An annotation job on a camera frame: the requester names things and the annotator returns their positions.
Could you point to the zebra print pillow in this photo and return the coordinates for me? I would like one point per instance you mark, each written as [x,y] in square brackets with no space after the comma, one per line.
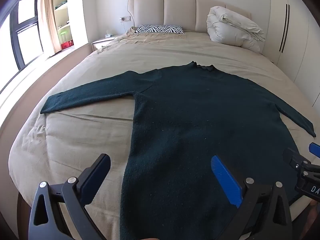
[160,29]

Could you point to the dark green knit sweater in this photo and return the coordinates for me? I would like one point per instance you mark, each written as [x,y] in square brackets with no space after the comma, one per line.
[187,117]

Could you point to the white wardrobe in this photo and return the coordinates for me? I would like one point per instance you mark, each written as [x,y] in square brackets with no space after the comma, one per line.
[297,42]

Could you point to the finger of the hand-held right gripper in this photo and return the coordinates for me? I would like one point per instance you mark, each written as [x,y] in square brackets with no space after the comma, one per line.
[291,156]
[315,150]

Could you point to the white wall shelf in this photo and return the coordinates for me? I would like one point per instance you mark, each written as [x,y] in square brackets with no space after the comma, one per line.
[62,7]

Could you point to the beige padded headboard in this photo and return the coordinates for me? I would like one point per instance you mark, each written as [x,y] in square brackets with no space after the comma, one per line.
[180,10]

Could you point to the green lamp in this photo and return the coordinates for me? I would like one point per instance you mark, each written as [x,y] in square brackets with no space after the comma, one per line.
[62,33]

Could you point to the wall power outlet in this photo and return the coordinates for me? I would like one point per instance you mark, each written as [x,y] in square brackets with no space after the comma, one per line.
[125,18]

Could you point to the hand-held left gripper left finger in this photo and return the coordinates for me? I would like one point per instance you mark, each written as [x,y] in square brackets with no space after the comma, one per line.
[96,180]

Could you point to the red box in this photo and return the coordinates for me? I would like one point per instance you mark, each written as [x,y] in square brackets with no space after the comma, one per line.
[67,46]

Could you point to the black framed window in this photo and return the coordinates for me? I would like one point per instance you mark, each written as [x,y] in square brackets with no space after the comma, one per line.
[15,30]

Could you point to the beige bed sheet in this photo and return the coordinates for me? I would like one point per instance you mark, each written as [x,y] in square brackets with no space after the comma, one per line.
[75,142]

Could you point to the tissue box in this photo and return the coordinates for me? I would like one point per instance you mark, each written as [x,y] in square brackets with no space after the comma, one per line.
[108,35]

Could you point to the beige curtain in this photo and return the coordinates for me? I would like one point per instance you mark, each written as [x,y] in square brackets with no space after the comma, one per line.
[47,17]

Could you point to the folded white duvet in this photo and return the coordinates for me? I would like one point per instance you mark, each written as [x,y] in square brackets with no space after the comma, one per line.
[232,27]

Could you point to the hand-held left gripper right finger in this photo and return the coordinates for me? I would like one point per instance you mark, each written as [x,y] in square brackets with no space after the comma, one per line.
[225,180]

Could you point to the white nightstand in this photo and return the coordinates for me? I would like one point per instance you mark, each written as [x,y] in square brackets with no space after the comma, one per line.
[102,43]

